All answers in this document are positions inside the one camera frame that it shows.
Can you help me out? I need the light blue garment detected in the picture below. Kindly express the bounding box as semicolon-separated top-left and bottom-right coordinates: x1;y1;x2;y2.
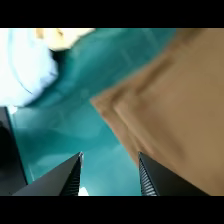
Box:
0;28;60;108

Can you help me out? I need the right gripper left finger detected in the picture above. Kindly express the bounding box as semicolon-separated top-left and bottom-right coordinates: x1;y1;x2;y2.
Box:
12;151;84;197

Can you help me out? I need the tan garment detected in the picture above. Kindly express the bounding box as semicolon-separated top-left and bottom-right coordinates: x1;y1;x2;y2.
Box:
89;28;224;197

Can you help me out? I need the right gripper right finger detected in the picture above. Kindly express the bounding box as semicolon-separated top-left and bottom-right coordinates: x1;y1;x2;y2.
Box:
137;151;209;197

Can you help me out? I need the cream garment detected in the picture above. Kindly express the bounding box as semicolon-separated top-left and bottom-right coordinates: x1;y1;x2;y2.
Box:
35;28;97;52

